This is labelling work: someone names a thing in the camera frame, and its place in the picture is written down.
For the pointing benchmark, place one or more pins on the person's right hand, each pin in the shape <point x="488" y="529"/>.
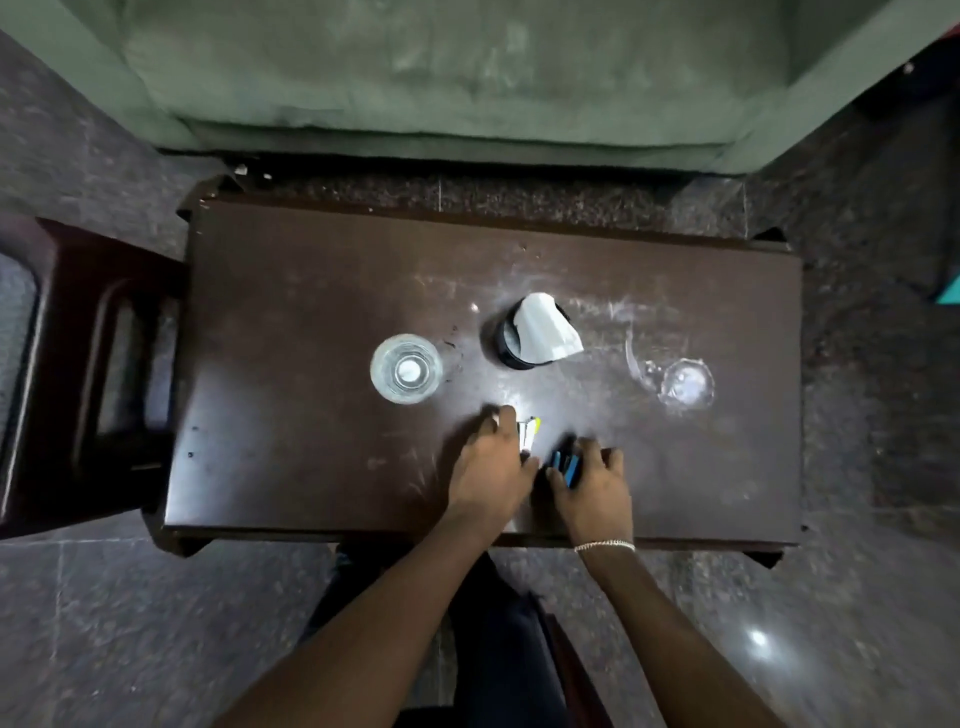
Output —
<point x="596" y="501"/>

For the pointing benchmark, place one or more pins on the person's left hand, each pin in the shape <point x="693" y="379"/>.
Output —
<point x="486" y="476"/>

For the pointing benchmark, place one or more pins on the person's right thumb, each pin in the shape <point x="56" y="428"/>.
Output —
<point x="555" y="480"/>

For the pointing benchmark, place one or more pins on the person's left thumb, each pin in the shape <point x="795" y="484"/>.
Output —
<point x="531" y="469"/>

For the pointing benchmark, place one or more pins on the blue and black small packet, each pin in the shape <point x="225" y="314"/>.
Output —
<point x="565" y="466"/>

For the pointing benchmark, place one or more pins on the white and yellow small packet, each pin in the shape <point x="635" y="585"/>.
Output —
<point x="529" y="435"/>

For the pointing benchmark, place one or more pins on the person's right forearm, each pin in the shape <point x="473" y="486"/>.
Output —
<point x="667" y="637"/>

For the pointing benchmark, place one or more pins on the person's left forearm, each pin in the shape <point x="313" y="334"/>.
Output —
<point x="360" y="637"/>

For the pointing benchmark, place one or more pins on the black round cup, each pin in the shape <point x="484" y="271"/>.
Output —
<point x="511" y="346"/>

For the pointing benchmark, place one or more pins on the white paper tissue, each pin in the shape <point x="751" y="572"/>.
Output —
<point x="546" y="330"/>

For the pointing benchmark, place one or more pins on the tipped clear drinking glass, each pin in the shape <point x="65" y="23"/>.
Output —
<point x="679" y="382"/>

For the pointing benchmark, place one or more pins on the upright clear drinking glass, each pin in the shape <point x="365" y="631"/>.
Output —
<point x="406" y="369"/>

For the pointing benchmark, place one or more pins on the person's dark trousers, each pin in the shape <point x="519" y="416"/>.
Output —
<point x="495" y="645"/>

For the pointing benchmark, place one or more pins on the green fabric sofa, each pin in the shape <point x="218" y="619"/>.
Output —
<point x="465" y="75"/>

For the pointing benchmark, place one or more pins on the teal object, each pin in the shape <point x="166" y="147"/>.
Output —
<point x="949" y="291"/>

